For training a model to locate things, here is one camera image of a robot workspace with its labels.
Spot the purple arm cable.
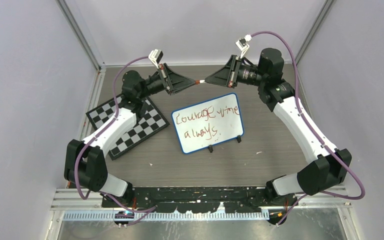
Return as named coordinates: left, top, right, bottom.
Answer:
left=247, top=31, right=366, bottom=227
left=74, top=55, right=158, bottom=227

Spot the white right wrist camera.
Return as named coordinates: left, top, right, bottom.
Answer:
left=235, top=34, right=252, bottom=59

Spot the white slotted cable duct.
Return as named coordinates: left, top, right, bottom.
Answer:
left=62, top=209, right=270, bottom=222

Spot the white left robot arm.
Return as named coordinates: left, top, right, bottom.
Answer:
left=63, top=63, right=196, bottom=207

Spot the blue framed whiteboard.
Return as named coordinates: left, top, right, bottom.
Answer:
left=171, top=92, right=245, bottom=154

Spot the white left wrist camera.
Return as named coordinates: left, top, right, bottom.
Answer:
left=148, top=49, right=164, bottom=69

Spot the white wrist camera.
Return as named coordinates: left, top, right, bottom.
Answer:
left=148, top=49, right=164, bottom=69
left=235, top=34, right=252, bottom=59

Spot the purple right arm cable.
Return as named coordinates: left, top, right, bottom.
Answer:
left=247, top=31, right=366, bottom=227

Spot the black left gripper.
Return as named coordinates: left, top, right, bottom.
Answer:
left=140, top=64, right=197, bottom=100

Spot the aluminium frame rail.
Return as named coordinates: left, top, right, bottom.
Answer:
left=55, top=0, right=102, bottom=71

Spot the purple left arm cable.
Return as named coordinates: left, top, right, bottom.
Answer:
left=74, top=55, right=158, bottom=227

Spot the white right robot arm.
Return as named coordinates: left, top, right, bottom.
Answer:
left=204, top=48, right=352, bottom=205

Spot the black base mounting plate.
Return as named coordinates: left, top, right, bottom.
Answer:
left=102, top=186, right=297, bottom=214

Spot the black white chessboard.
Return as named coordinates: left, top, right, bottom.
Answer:
left=85, top=94, right=171, bottom=161

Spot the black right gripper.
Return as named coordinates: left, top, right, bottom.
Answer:
left=203, top=56, right=264, bottom=90

